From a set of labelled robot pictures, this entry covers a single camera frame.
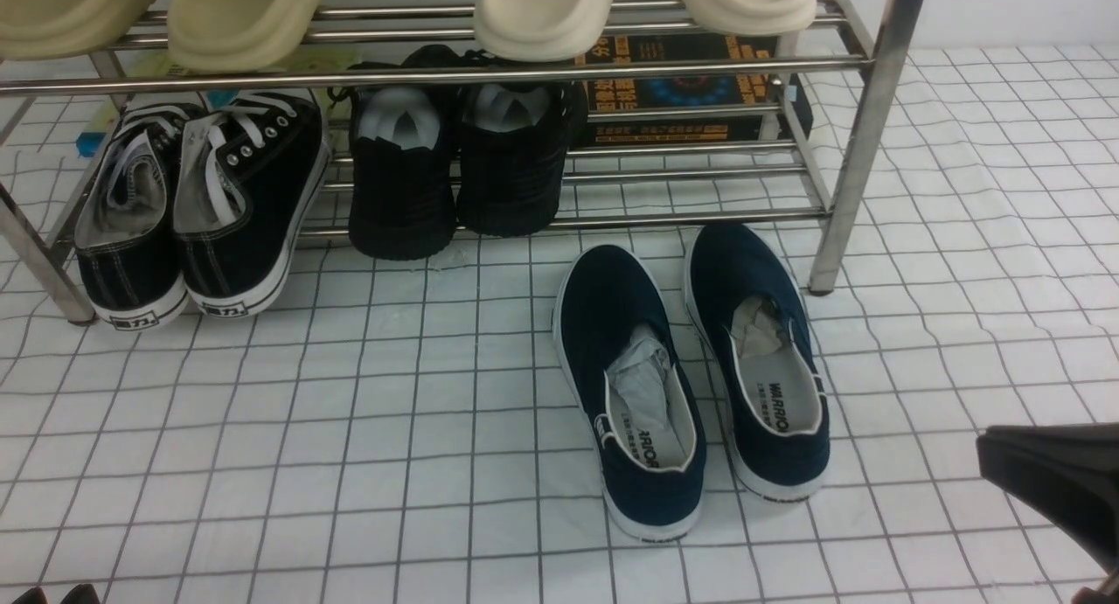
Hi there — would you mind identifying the cream slipper far right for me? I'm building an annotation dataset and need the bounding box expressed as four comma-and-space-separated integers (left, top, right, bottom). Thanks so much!
683, 0, 817, 36

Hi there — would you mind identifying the stainless steel shoe rack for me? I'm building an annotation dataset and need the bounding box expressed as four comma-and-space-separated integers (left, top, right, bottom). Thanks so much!
3, 0, 924, 325

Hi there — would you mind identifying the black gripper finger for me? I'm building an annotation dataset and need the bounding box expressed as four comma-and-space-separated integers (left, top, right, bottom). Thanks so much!
63, 583, 101, 604

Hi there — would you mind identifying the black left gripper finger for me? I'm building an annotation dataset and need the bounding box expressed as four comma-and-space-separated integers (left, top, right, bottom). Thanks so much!
12, 587, 48, 604

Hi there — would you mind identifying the cream slipper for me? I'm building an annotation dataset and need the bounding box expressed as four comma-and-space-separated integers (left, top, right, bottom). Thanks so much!
683, 0, 817, 36
473, 0, 613, 62

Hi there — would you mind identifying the beige slipper far left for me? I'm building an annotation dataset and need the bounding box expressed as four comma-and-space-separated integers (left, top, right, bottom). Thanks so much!
1, 0, 156, 59

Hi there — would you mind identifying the navy slip-on shoe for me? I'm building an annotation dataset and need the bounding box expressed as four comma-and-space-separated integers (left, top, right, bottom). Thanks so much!
684, 223, 831, 504
553, 243, 706, 542

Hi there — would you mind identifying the black mesh shoe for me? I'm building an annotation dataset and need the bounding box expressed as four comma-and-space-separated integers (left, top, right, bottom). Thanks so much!
455, 81, 587, 237
340, 83, 460, 261

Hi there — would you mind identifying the black mesh shoe right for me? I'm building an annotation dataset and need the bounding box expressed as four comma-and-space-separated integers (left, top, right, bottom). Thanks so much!
455, 81, 587, 237

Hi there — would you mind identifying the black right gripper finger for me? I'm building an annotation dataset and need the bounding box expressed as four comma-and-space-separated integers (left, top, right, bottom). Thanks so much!
976, 422, 1118, 570

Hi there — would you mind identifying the black lace-up sneaker with laces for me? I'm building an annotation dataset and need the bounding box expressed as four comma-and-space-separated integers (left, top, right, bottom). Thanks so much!
171, 87, 331, 320

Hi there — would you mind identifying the black lace-up sneaker far left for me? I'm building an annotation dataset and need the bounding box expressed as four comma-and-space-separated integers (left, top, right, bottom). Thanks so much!
73, 93, 209, 332

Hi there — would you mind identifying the black mesh shoe left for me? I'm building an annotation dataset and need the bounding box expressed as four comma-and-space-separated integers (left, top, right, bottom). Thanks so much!
340, 83, 460, 261

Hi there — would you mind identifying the black box with orange print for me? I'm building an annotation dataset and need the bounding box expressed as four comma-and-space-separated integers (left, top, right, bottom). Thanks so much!
573, 34, 778, 149

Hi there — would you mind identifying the beige slipper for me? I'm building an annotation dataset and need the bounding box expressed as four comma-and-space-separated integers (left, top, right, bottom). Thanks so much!
164, 0, 320, 72
1, 0, 156, 59

